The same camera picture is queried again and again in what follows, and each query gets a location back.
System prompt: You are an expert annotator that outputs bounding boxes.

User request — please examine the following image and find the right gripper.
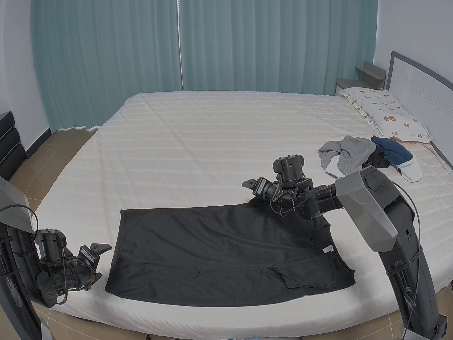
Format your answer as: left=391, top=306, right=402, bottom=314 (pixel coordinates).
left=242, top=177, right=282, bottom=202

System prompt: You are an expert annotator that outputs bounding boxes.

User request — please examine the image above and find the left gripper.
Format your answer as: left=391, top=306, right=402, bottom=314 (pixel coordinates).
left=65, top=243, right=113, bottom=289

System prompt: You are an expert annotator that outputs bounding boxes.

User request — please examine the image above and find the black T-shirt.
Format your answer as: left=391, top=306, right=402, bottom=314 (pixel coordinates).
left=104, top=199, right=356, bottom=307

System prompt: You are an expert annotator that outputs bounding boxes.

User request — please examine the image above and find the bed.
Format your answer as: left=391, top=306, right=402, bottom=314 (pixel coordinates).
left=30, top=51, right=453, bottom=340

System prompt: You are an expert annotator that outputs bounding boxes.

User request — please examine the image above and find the pile of clothes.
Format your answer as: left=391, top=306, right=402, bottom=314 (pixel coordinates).
left=319, top=136, right=423, bottom=183

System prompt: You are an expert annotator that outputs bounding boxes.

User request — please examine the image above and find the black chest of drawers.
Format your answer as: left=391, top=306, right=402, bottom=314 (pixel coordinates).
left=0, top=111, right=28, bottom=182

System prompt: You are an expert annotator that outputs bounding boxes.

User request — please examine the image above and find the white printed pillow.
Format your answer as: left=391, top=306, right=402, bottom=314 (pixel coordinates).
left=338, top=87, right=434, bottom=144

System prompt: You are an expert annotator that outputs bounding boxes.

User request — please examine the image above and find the grey bedside table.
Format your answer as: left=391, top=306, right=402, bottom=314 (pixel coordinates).
left=336, top=61, right=386, bottom=92

